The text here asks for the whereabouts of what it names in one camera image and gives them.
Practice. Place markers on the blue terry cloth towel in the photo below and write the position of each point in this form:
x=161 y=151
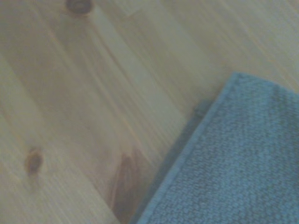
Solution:
x=233 y=158

